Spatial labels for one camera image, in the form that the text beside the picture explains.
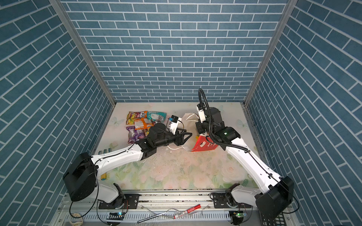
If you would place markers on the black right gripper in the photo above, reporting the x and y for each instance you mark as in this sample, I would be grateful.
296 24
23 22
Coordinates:
200 128

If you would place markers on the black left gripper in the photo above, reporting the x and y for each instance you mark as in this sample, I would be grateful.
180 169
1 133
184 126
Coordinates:
180 141

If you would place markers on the red white paper bag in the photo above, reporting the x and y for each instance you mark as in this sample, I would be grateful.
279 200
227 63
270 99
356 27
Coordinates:
197 142

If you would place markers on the teal red snack packet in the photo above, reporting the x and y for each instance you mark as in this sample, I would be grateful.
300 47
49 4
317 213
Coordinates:
156 117

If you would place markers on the purple snack packet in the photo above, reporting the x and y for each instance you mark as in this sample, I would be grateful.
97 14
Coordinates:
135 135

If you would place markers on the orange fruit candy packet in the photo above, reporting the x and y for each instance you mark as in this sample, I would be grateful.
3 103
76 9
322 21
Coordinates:
146 131

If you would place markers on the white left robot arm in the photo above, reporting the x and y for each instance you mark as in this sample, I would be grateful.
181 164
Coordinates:
83 176

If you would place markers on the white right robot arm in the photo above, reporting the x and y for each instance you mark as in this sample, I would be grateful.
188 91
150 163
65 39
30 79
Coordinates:
273 193

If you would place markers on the red marker pen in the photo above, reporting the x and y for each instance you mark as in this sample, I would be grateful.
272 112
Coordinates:
188 211

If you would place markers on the metal rod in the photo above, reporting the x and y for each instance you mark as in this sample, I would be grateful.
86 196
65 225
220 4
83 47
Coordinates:
163 214

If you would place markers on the black calculator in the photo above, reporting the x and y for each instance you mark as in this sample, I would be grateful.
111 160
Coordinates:
278 221

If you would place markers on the beige rubber band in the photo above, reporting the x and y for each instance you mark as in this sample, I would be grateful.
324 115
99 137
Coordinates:
78 222

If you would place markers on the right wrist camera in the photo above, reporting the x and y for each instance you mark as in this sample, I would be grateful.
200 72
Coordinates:
204 115

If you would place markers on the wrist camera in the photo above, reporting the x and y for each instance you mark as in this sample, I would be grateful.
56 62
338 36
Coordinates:
173 123
204 115

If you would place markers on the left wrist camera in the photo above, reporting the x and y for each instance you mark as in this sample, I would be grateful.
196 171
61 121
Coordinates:
173 123

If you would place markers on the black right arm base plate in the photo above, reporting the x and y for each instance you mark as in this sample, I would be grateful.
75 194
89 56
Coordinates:
221 202

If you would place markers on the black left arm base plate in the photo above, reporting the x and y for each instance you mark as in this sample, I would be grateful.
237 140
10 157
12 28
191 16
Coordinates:
127 201

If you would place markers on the aluminium front rail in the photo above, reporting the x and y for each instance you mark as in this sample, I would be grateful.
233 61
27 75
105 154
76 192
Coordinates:
155 202

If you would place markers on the aluminium corner frame post right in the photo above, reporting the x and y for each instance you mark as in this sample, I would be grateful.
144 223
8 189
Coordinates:
271 47

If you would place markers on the aluminium corner frame post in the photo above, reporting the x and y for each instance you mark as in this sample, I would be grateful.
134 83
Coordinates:
271 47
66 21

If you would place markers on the aluminium corner frame post left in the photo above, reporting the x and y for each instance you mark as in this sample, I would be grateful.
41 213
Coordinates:
66 21

